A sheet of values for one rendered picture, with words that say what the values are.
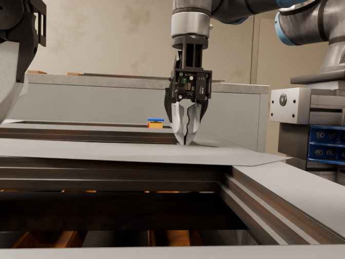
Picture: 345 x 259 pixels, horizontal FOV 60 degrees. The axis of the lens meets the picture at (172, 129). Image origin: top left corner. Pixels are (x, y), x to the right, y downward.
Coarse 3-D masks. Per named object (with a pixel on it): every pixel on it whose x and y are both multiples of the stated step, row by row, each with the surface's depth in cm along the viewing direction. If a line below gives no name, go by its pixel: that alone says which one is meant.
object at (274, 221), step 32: (0, 128) 82; (0, 160) 40; (32, 160) 40; (64, 160) 41; (96, 160) 41; (224, 192) 38; (256, 192) 32; (256, 224) 28; (288, 224) 24; (320, 224) 21
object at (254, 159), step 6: (234, 150) 55; (240, 150) 55; (240, 156) 48; (246, 156) 48; (252, 156) 48; (258, 156) 48; (264, 156) 49; (270, 156) 49; (252, 162) 42; (258, 162) 43; (264, 162) 43; (270, 162) 43
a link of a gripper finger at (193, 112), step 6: (192, 108) 61; (198, 108) 59; (192, 114) 61; (198, 114) 59; (192, 120) 61; (198, 120) 57; (186, 126) 62; (192, 126) 61; (198, 126) 57; (186, 132) 62; (192, 132) 61; (186, 138) 61; (192, 138) 61; (186, 144) 61
